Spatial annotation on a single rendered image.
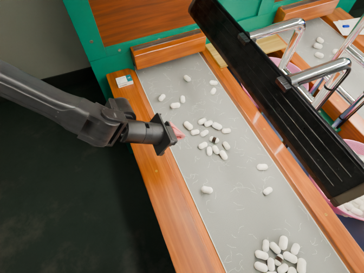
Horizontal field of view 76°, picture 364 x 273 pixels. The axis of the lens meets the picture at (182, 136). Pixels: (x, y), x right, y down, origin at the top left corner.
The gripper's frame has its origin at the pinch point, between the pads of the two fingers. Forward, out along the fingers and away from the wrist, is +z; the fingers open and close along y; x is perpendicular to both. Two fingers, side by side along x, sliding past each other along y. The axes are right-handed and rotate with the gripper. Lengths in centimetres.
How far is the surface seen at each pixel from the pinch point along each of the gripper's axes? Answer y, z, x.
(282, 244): -36.0, 17.8, -0.7
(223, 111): 11.0, 24.6, -4.4
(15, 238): 22, -19, 127
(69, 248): 5, 2, 109
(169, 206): -15.0, -1.5, 14.1
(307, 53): 25, 63, -36
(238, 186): -16.9, 17.3, 2.0
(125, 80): 36.1, -2.0, 11.1
